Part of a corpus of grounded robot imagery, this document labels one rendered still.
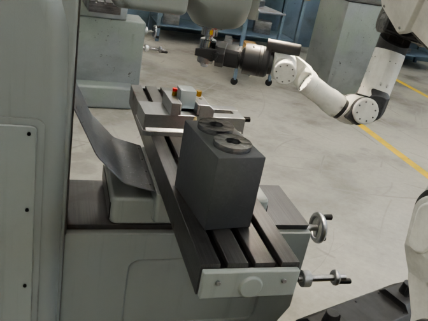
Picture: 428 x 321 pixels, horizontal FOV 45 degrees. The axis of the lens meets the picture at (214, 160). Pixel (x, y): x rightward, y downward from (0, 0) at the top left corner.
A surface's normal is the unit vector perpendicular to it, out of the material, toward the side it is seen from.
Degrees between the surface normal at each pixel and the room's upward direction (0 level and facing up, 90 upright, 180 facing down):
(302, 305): 0
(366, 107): 77
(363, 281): 0
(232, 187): 90
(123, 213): 90
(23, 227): 88
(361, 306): 0
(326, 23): 90
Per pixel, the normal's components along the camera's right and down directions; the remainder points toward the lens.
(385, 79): 0.11, 0.22
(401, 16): -0.93, 0.36
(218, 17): 0.13, 0.85
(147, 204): 0.26, 0.44
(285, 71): -0.13, 0.51
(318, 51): -0.92, 0.00
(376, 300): 0.17, -0.90
